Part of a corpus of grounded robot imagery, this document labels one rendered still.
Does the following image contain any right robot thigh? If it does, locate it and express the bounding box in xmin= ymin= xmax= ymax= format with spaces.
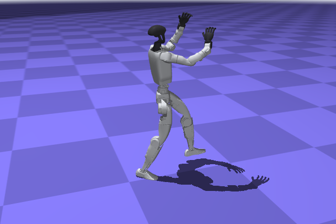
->
xmin=151 ymin=99 xmax=172 ymax=147

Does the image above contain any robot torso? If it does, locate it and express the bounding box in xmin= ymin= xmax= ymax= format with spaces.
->
xmin=148 ymin=47 xmax=172 ymax=104

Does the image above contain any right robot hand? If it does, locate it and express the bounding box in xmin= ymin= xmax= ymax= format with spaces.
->
xmin=202 ymin=27 xmax=216 ymax=48

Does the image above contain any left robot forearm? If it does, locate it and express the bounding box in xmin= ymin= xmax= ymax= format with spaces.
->
xmin=168 ymin=26 xmax=184 ymax=44

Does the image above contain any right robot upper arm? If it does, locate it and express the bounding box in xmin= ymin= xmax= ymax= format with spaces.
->
xmin=160 ymin=52 xmax=196 ymax=66

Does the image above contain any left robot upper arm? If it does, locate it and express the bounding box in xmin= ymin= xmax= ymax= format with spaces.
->
xmin=150 ymin=41 xmax=175 ymax=51

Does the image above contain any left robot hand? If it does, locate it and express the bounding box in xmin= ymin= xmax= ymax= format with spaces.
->
xmin=177 ymin=12 xmax=193 ymax=29

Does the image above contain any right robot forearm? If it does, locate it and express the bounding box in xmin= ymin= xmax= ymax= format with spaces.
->
xmin=188 ymin=42 xmax=211 ymax=63

